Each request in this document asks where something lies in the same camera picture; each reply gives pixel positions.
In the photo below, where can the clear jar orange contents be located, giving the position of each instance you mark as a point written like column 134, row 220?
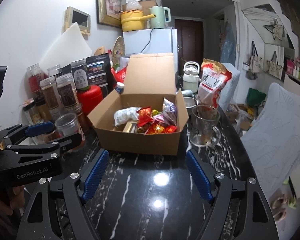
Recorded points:
column 68, row 124

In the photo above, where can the brown label spice jar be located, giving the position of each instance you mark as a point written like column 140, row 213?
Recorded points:
column 50, row 92

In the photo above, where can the green electric kettle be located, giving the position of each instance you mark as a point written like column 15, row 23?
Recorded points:
column 162, row 17

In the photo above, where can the white thermos jug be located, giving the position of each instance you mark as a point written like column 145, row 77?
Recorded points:
column 191, row 76

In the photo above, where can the black coffee pouch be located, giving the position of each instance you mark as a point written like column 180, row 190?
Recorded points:
column 99, row 72

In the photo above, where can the red spicy strip snack bag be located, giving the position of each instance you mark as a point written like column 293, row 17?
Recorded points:
column 160, row 128

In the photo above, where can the wall intercom panel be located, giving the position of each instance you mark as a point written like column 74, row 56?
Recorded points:
column 73, row 16

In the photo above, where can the red label spice jar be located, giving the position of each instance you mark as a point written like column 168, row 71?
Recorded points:
column 35, row 75

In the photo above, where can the white purple snack packet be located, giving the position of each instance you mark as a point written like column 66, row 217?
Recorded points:
column 169, row 113

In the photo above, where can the green lollipop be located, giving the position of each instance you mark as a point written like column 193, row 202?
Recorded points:
column 155, row 112

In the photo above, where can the yellow pot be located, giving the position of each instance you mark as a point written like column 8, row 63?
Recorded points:
column 134, row 20

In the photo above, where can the red yellow crinkled snack bag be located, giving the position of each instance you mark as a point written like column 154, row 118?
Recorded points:
column 144, row 116

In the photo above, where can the person's left hand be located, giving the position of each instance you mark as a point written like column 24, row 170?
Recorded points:
column 13, row 201

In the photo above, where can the woven round fan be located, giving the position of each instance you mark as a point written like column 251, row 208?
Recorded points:
column 118, row 50

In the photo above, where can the white cutting board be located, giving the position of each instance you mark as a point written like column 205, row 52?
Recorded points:
column 71, row 46

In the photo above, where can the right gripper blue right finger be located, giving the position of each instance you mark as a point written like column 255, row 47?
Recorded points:
column 202, row 174

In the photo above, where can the green label tall jar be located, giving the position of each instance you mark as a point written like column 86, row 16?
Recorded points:
column 80, row 75

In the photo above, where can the hanging tote bag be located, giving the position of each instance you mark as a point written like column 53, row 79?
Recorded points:
column 254, row 65

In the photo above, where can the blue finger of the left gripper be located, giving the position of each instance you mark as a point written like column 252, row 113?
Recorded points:
column 70, row 142
column 39, row 129

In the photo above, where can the white mini fridge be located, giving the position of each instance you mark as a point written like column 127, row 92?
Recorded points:
column 150, row 41

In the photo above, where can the green shopping bag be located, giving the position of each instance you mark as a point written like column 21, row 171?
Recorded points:
column 254, row 97

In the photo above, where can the large red white food bag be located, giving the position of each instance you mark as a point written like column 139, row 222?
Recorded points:
column 214, row 78

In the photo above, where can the white green printed bread bag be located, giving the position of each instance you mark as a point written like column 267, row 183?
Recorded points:
column 122, row 116

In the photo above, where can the clear glass mug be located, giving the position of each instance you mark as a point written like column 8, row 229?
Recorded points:
column 204, row 131

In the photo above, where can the white chair back cushion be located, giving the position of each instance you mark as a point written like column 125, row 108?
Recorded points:
column 228, row 91

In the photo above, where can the dark label spice jar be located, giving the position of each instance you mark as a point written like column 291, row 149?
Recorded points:
column 67, row 91

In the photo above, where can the gold framed picture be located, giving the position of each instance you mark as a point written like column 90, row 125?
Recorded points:
column 109, row 12

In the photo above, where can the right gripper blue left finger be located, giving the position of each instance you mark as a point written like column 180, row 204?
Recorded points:
column 92, row 175

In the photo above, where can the red plastic canister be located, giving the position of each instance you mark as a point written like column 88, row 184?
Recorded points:
column 90, row 98

